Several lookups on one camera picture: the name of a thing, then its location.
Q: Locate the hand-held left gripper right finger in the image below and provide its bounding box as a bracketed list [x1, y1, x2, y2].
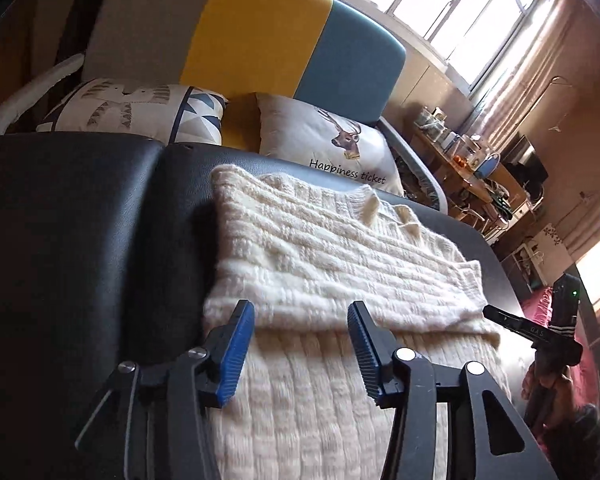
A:
[347, 301, 558, 480]

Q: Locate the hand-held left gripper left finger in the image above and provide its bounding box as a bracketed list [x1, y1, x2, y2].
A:
[74, 300, 256, 480]

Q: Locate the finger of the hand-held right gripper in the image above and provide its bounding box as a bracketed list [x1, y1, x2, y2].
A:
[482, 304, 552, 344]

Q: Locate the cream knitted sweater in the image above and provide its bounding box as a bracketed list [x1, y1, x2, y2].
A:
[200, 162, 515, 480]

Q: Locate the person's right forearm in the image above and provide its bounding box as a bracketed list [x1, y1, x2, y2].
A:
[540, 402, 600, 480]

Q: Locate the person's right hand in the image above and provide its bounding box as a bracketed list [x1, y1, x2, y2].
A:
[540, 366, 587, 427]

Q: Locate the pink ruffled bedding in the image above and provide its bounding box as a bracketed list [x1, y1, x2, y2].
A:
[520, 285, 600, 461]

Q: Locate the white low shelf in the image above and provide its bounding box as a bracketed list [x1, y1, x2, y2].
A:
[507, 237, 548, 291]

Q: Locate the black television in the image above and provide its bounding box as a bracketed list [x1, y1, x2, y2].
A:
[502, 132, 551, 188]

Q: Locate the wooden desk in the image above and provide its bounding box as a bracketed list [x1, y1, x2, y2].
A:
[405, 122, 523, 223]

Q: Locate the large white labelled jar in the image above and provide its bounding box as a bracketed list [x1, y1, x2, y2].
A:
[457, 140, 481, 166]

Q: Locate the deer print pillow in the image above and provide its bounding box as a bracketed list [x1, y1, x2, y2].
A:
[255, 92, 406, 198]

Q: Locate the pink patterned curtain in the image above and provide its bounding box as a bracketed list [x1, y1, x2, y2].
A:
[472, 0, 600, 161]

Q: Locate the geometric print pillow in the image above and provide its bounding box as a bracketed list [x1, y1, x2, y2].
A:
[35, 77, 229, 150]

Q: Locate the white framed window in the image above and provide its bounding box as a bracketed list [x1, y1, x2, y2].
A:
[352, 0, 553, 98]

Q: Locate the grey yellow blue sofa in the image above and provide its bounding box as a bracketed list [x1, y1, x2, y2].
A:
[0, 0, 452, 211]

